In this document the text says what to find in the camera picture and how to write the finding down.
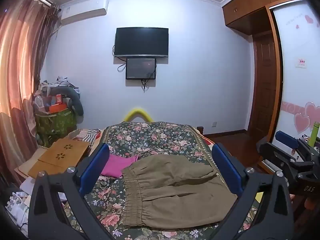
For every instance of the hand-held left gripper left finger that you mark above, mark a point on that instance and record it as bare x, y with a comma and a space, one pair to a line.
93, 170

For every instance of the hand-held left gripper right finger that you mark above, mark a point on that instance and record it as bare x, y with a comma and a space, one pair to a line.
228, 170

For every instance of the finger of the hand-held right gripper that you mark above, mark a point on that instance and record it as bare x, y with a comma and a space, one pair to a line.
277, 158
286, 138

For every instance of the olive green pants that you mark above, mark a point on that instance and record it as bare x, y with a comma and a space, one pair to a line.
175, 192

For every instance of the pink folded cloth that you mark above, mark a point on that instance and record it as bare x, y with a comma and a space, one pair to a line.
117, 166

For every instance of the green bottle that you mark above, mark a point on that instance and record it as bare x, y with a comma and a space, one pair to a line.
313, 133

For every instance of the striped cloth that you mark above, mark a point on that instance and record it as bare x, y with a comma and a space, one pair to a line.
86, 135

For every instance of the wooden lap table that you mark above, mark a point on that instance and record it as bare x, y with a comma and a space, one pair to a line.
60, 155

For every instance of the red green blanket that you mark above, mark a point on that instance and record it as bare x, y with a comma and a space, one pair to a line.
206, 140

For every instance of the green patterned bag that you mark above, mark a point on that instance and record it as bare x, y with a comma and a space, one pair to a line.
56, 126

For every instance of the brown wooden door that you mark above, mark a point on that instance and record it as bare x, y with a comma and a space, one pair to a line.
263, 85

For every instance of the dark floral blanket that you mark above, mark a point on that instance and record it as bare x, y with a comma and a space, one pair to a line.
155, 137

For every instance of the grey bolster pillow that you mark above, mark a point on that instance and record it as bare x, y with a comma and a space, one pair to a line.
76, 102

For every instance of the orange box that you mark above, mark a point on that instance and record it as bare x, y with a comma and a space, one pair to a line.
57, 108

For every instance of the yellow foam tube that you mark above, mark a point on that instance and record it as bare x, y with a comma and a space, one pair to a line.
138, 111

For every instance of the wooden wardrobe with heart stickers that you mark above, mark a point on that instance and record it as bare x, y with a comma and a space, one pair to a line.
297, 62

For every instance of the pink striped curtain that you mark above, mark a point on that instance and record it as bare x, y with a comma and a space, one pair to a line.
17, 67

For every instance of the white air conditioner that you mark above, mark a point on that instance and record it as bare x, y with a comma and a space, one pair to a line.
83, 10

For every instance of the small black wall monitor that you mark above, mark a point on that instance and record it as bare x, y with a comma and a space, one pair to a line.
140, 68

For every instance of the large black wall television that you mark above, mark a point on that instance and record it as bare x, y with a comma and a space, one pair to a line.
141, 41

